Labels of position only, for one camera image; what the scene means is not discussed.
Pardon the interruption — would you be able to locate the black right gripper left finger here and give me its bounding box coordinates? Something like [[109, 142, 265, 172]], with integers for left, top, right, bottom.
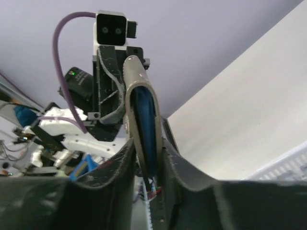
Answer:
[[0, 139, 135, 230]]

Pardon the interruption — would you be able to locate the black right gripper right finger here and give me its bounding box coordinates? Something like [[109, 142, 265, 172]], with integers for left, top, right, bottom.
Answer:
[[158, 140, 307, 230]]

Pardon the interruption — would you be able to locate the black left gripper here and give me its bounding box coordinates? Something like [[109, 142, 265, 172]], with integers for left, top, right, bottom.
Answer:
[[86, 45, 150, 142]]

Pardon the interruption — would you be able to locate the grey card holder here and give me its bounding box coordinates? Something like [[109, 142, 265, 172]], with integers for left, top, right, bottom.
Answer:
[[123, 55, 163, 178]]

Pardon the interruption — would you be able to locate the white plastic basket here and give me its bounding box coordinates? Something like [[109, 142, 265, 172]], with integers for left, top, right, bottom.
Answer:
[[246, 142, 307, 181]]

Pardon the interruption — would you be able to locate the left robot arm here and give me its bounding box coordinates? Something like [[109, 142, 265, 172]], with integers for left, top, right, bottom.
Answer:
[[22, 56, 125, 168]]

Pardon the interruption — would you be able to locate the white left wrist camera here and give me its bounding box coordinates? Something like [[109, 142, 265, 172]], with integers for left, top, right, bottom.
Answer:
[[93, 11, 138, 54]]

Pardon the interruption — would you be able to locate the white slotted cable duct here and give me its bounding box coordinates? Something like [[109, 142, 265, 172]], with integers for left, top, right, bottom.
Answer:
[[142, 181, 156, 230]]

